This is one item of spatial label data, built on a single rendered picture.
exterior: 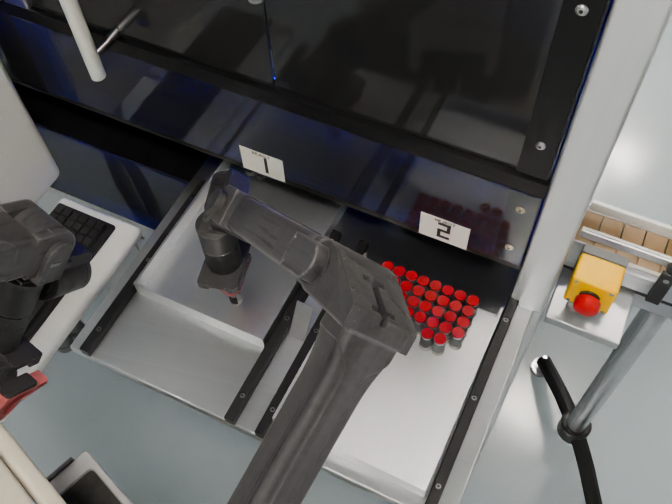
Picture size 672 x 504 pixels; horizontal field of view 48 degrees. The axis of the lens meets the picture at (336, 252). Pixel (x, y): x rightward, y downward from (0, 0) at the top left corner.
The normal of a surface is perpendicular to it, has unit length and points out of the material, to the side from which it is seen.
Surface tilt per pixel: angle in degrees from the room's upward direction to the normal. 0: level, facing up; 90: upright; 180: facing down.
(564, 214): 90
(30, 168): 90
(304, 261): 52
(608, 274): 0
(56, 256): 99
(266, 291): 0
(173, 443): 0
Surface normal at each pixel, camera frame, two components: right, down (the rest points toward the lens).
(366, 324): 0.36, 0.27
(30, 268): 0.79, 0.58
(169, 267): -0.03, -0.54
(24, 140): 0.90, 0.35
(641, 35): -0.44, 0.76
